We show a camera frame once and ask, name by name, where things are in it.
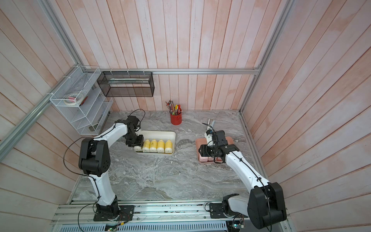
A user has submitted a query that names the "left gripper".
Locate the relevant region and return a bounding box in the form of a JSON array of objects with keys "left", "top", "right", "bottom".
[{"left": 125, "top": 130, "right": 144, "bottom": 148}]

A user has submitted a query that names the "pink pencil sharpener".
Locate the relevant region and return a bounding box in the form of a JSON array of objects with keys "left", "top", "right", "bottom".
[
  {"left": 198, "top": 156, "right": 209, "bottom": 162},
  {"left": 208, "top": 157, "right": 218, "bottom": 162}
]

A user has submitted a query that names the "yellow pencil sharpener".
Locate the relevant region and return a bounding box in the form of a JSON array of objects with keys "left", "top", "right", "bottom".
[
  {"left": 134, "top": 146, "right": 142, "bottom": 152},
  {"left": 149, "top": 139, "right": 157, "bottom": 153},
  {"left": 157, "top": 140, "right": 165, "bottom": 153},
  {"left": 165, "top": 140, "right": 174, "bottom": 154},
  {"left": 142, "top": 139, "right": 150, "bottom": 153}
]

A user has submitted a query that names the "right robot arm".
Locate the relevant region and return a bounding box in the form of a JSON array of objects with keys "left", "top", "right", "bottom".
[{"left": 198, "top": 129, "right": 287, "bottom": 229}]

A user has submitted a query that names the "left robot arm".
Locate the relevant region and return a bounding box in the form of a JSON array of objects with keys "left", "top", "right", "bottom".
[{"left": 78, "top": 115, "right": 144, "bottom": 221}]

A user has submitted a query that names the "pink storage tray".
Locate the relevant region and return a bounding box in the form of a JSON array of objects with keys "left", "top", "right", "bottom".
[{"left": 196, "top": 136, "right": 234, "bottom": 164}]

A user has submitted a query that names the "white storage tray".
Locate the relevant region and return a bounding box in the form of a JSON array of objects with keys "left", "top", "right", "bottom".
[{"left": 137, "top": 130, "right": 176, "bottom": 155}]

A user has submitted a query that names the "red pen cup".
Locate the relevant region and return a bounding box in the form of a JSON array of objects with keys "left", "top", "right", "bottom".
[{"left": 170, "top": 113, "right": 182, "bottom": 125}]

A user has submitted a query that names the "pens and pencils bunch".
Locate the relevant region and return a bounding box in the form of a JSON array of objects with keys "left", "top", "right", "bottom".
[{"left": 165, "top": 100, "right": 182, "bottom": 116}]

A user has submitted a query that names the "tape roll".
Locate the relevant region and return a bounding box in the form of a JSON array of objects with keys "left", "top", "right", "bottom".
[{"left": 63, "top": 92, "right": 83, "bottom": 106}]

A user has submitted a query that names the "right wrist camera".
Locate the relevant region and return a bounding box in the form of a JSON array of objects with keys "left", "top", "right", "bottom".
[{"left": 204, "top": 130, "right": 213, "bottom": 147}]

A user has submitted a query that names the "black mesh wall basket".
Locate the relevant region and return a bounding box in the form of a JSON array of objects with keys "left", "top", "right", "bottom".
[{"left": 97, "top": 71, "right": 155, "bottom": 97}]

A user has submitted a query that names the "red handled tool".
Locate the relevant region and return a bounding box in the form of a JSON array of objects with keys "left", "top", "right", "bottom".
[{"left": 79, "top": 96, "right": 88, "bottom": 106}]

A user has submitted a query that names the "white wire wall shelf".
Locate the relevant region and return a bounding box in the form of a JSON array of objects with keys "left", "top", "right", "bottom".
[{"left": 50, "top": 66, "right": 113, "bottom": 136}]

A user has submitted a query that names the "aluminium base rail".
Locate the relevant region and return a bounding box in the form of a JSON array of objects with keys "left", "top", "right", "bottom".
[{"left": 50, "top": 199, "right": 290, "bottom": 232}]

